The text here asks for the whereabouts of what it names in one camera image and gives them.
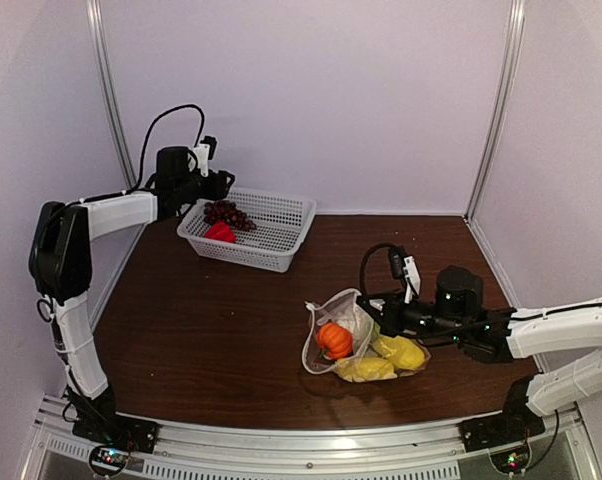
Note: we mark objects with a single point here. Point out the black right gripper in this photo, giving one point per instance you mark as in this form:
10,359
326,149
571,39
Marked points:
392,307

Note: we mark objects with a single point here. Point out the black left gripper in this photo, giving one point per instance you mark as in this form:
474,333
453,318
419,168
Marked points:
219,190

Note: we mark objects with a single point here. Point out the purple fake grapes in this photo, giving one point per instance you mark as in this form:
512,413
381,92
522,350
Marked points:
227,212

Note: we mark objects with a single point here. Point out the red fake food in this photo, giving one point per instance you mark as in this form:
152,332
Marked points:
220,232

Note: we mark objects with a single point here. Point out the clear zip top bag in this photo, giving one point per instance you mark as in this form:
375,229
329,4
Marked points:
342,309

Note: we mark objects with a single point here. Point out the orange fake food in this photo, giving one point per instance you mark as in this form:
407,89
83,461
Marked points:
335,342

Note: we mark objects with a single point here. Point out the yellow fake banana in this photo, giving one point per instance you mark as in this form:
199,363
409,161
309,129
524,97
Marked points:
365,369

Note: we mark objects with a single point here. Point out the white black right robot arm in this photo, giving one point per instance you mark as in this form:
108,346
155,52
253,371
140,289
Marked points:
489,336

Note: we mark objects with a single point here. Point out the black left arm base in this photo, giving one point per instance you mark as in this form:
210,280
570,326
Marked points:
121,432

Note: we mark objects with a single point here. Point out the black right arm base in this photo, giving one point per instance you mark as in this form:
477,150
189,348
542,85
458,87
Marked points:
499,429

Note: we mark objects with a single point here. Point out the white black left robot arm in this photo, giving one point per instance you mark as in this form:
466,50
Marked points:
60,260

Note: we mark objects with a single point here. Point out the yellow fake lemon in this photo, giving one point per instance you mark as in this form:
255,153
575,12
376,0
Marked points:
400,351

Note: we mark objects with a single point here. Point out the white plastic perforated basket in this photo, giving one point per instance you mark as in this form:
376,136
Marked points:
282,222

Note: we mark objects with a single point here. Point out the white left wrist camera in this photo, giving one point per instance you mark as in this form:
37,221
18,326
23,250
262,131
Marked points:
202,154

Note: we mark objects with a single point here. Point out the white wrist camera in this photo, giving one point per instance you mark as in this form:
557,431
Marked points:
202,154
403,268

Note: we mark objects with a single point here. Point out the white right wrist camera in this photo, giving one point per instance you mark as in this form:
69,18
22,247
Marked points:
403,268

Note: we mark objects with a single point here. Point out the left aluminium corner post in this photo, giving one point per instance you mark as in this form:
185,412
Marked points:
113,115

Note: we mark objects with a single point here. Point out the aluminium corner post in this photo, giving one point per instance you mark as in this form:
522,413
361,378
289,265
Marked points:
113,115
510,60

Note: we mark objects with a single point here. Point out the aluminium front rail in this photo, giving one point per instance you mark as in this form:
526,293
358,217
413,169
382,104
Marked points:
431,450

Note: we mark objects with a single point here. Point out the right aluminium corner post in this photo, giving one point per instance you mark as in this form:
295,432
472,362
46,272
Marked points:
510,60

